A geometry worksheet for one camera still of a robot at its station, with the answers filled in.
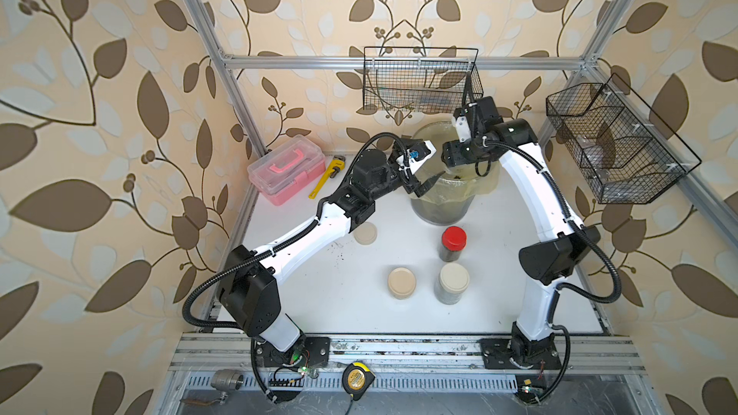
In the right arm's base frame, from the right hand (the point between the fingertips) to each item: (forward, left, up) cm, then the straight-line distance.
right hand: (457, 154), depth 81 cm
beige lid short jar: (-28, +17, -23) cm, 40 cm away
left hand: (-7, +11, +10) cm, 17 cm away
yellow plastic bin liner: (-9, +1, -2) cm, 10 cm away
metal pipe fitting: (-49, +61, -24) cm, 82 cm away
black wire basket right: (-6, -41, +5) cm, 42 cm away
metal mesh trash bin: (-5, +3, -24) cm, 24 cm away
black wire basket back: (+31, +7, +6) cm, 32 cm away
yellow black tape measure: (-50, +30, -24) cm, 63 cm away
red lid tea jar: (-18, +1, -17) cm, 25 cm away
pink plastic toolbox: (+12, +56, -17) cm, 60 cm away
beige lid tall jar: (-31, +5, -16) cm, 35 cm away
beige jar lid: (-9, +28, -28) cm, 40 cm away
